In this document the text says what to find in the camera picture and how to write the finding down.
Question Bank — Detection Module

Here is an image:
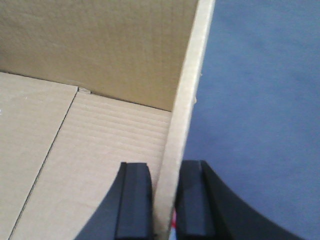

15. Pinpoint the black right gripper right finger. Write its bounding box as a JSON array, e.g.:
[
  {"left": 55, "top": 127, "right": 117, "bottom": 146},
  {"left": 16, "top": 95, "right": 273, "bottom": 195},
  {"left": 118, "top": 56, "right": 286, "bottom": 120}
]
[{"left": 175, "top": 160, "right": 299, "bottom": 240}]

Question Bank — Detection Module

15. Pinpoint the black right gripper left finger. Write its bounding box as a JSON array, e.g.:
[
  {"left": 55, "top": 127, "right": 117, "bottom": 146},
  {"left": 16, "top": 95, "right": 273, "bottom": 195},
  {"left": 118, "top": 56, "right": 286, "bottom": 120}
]
[{"left": 75, "top": 162, "right": 155, "bottom": 240}]

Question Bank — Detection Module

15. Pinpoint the brown cardboard carton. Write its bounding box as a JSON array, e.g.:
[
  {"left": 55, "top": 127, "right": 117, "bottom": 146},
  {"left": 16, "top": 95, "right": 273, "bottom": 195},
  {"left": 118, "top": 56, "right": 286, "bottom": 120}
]
[{"left": 0, "top": 0, "right": 215, "bottom": 240}]

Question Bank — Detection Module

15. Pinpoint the dark blue conveyor belt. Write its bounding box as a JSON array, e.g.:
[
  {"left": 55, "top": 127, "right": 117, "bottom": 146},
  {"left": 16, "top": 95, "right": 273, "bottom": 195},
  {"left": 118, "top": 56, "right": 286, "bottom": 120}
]
[{"left": 184, "top": 0, "right": 320, "bottom": 240}]

